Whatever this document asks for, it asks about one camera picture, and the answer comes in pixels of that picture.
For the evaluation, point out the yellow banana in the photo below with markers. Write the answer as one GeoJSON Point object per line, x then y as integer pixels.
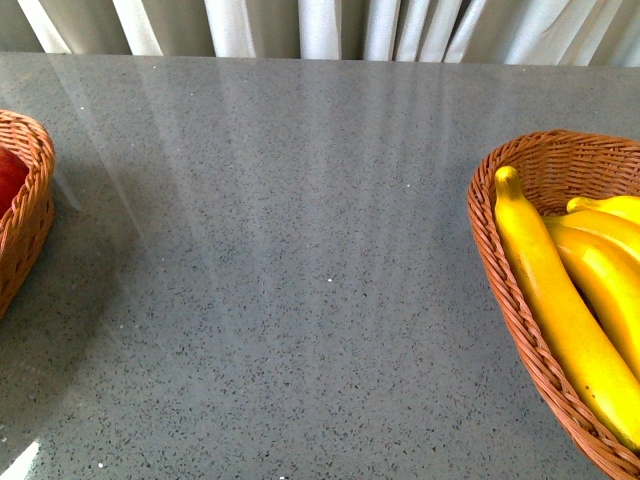
{"type": "Point", "coordinates": [590, 362]}
{"type": "Point", "coordinates": [608, 277]}

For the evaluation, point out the red apple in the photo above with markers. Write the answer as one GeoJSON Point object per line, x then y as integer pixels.
{"type": "Point", "coordinates": [13, 175]}

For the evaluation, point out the right brown wicker basket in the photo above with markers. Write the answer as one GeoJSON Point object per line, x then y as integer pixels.
{"type": "Point", "coordinates": [554, 166]}

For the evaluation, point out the brown wicker basket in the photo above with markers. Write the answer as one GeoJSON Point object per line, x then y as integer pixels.
{"type": "Point", "coordinates": [554, 166]}
{"type": "Point", "coordinates": [25, 226]}

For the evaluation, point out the left brown wicker basket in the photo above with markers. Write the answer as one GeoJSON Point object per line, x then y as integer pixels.
{"type": "Point", "coordinates": [25, 226]}

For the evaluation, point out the front basket banana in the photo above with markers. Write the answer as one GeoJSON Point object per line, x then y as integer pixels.
{"type": "Point", "coordinates": [616, 230]}

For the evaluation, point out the basket banana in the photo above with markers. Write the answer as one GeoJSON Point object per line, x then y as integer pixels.
{"type": "Point", "coordinates": [624, 206]}
{"type": "Point", "coordinates": [616, 230]}

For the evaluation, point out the back basket banana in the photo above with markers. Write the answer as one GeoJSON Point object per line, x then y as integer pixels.
{"type": "Point", "coordinates": [624, 206]}

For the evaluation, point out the white pleated curtain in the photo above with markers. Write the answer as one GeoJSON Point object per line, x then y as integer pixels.
{"type": "Point", "coordinates": [576, 33]}

